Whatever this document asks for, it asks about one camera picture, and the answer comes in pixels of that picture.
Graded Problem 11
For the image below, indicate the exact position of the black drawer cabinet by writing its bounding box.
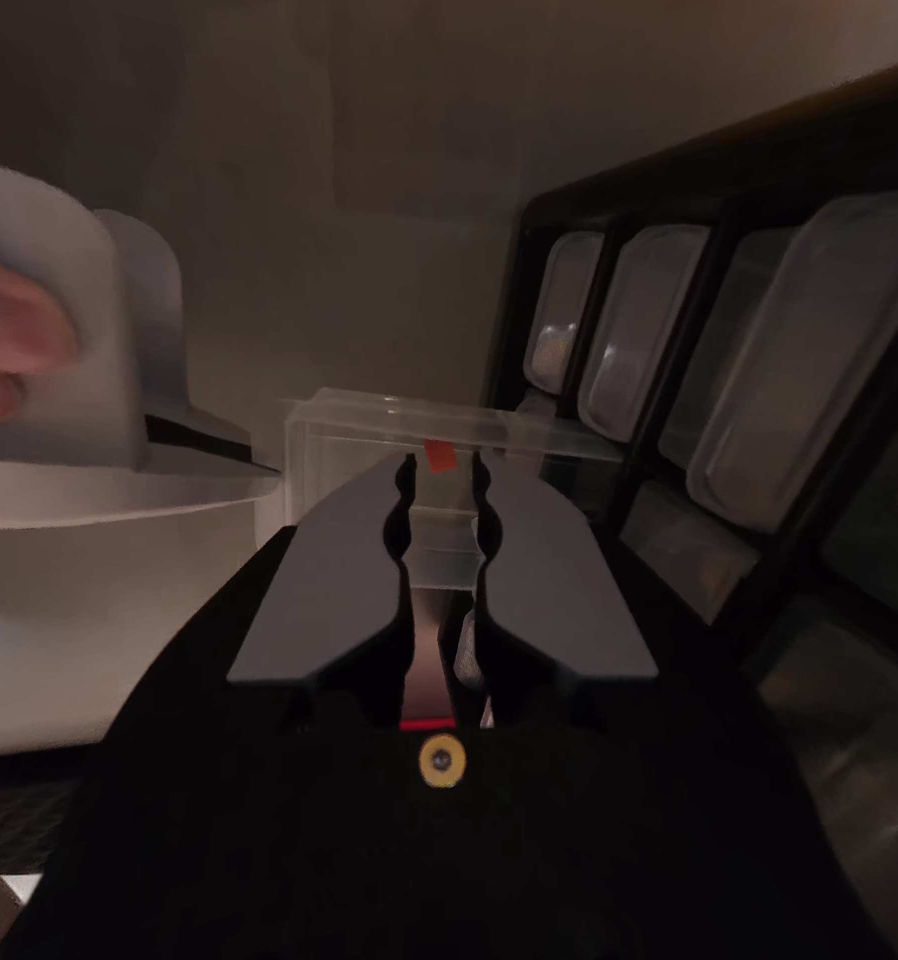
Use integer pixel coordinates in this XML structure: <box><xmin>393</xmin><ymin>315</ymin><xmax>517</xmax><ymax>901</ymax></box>
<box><xmin>479</xmin><ymin>53</ymin><xmax>898</xmax><ymax>901</ymax></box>

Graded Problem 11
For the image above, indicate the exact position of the clear plastic drawer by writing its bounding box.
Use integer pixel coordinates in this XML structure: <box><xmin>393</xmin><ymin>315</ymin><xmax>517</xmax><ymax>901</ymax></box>
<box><xmin>281</xmin><ymin>387</ymin><xmax>630</xmax><ymax>601</ymax></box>

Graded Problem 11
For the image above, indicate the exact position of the person's left hand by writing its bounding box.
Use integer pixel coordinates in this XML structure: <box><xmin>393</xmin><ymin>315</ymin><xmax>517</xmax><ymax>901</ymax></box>
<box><xmin>0</xmin><ymin>248</ymin><xmax>83</xmax><ymax>429</ymax></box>

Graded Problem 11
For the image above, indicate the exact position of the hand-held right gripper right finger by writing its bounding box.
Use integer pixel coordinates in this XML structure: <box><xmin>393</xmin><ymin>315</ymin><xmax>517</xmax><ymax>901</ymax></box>
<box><xmin>472</xmin><ymin>450</ymin><xmax>662</xmax><ymax>687</ymax></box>

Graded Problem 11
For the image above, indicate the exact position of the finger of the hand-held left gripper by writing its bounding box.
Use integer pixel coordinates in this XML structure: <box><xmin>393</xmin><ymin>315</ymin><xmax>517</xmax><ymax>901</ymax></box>
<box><xmin>92</xmin><ymin>207</ymin><xmax>258</xmax><ymax>451</ymax></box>
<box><xmin>127</xmin><ymin>414</ymin><xmax>285</xmax><ymax>481</ymax></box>

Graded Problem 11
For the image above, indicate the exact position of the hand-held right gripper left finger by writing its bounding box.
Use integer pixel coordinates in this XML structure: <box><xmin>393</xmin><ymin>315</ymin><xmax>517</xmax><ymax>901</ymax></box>
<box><xmin>227</xmin><ymin>455</ymin><xmax>417</xmax><ymax>687</ymax></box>

